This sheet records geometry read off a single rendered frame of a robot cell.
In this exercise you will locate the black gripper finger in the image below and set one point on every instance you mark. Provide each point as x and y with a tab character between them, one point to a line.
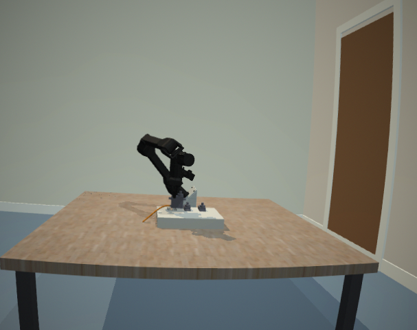
173	190

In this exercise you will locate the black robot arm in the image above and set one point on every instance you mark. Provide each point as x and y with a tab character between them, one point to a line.
167	146

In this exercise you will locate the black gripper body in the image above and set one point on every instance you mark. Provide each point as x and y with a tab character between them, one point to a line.
175	175

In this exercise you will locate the cream flat panel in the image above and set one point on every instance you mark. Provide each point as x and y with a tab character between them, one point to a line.
189	218

